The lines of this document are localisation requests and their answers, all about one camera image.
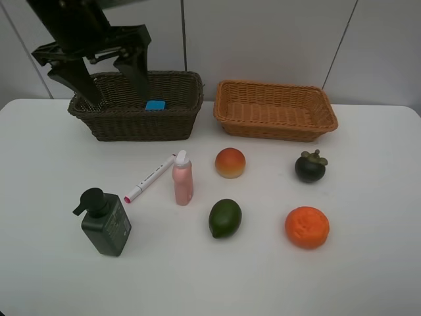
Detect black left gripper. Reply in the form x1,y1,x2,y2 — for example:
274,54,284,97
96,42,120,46
28,1,151,105

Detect black whiteboard eraser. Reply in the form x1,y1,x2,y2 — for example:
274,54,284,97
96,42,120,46
145,100,166,111

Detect white pink-tipped marker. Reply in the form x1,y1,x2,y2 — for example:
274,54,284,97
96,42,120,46
124,154,176,203

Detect pink small bottle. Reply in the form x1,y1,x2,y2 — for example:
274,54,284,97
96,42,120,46
172,150,193,206

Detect dark green pump bottle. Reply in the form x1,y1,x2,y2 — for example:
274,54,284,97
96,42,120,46
73,188,132,257

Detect red-orange peach fruit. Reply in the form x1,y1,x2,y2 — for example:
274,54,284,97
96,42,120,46
214,147,246,178

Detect green lime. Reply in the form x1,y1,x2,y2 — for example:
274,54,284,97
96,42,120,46
209,199,242,239

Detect dark purple mangosteen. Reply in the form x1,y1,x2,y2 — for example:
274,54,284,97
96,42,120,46
295,149,328,183

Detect peeled orange tangerine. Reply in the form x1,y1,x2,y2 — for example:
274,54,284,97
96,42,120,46
284,206,330,250

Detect dark brown wicker basket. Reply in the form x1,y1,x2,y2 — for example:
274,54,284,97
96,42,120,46
68,71,203,142

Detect orange wicker basket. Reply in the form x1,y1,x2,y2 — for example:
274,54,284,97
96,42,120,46
213,80,338,142

